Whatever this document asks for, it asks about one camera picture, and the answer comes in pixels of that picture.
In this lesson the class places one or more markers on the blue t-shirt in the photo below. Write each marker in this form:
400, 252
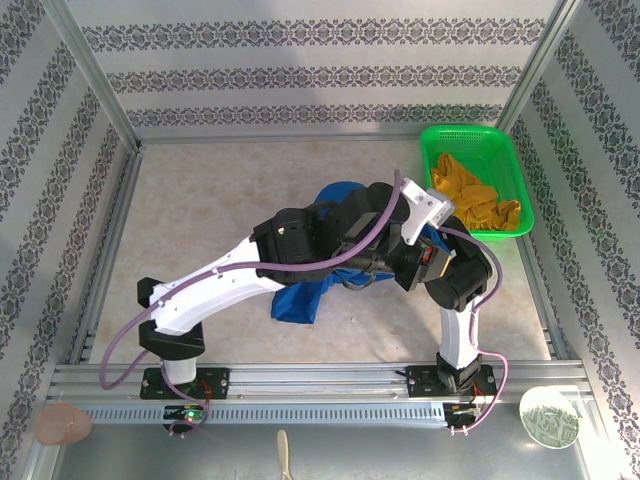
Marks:
295, 305

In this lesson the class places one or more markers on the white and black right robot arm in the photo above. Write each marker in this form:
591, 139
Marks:
457, 335

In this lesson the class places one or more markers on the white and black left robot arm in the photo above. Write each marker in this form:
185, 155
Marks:
210, 295

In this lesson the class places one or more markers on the yellow crumpled cloth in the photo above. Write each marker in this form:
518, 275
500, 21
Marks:
475, 200

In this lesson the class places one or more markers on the green plastic basket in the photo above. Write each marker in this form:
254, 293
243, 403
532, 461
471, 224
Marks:
475, 145

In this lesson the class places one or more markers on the small circuit board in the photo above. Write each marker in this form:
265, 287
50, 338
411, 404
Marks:
465, 410
187, 414

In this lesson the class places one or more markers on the green patterned white bowl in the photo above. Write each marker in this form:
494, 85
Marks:
549, 417

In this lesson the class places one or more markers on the pink translucent cup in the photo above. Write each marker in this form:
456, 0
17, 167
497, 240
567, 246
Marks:
62, 425

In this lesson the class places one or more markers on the aluminium frame rail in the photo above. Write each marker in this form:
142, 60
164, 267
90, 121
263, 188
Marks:
127, 170
545, 300
165, 140

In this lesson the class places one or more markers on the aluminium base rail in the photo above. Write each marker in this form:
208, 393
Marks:
320, 377

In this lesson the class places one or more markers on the aluminium frame post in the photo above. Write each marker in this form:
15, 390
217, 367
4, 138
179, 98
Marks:
91, 70
542, 50

